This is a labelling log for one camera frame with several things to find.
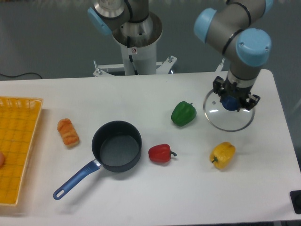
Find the red bell pepper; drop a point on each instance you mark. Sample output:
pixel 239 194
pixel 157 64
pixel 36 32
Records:
pixel 161 153

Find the glass lid with blue knob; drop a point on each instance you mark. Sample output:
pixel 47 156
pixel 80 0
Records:
pixel 224 114

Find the green bell pepper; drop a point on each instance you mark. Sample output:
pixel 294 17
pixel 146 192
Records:
pixel 183 113

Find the black device at table corner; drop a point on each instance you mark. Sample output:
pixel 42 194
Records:
pixel 296 200

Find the yellow wicker basket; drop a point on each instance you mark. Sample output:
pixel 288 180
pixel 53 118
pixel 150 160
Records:
pixel 19 117

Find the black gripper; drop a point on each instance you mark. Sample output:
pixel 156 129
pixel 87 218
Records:
pixel 233 96

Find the orange bread roll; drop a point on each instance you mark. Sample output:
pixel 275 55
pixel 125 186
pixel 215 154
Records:
pixel 68 133

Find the black saucepan with blue handle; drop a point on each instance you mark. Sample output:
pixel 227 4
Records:
pixel 116 146

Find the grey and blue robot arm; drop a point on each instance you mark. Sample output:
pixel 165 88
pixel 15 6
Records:
pixel 228 31

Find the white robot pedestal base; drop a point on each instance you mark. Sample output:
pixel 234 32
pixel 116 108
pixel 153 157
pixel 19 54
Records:
pixel 138 45

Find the yellow bell pepper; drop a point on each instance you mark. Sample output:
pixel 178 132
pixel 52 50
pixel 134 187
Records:
pixel 222 155

